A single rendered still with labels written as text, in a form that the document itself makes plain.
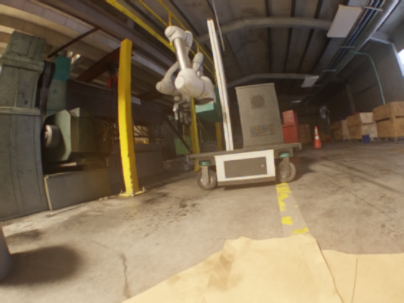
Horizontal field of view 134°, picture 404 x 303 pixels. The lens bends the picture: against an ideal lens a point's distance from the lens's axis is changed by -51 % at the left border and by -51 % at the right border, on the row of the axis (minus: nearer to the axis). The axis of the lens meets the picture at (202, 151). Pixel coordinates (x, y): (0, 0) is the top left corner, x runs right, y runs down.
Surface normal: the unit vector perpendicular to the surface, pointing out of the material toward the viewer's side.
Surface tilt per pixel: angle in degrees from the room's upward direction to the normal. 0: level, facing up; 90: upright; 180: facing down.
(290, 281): 5
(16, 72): 90
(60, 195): 90
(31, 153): 90
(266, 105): 90
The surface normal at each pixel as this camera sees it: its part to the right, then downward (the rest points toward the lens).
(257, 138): -0.24, 0.03
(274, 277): -0.16, -0.98
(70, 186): 0.92, -0.11
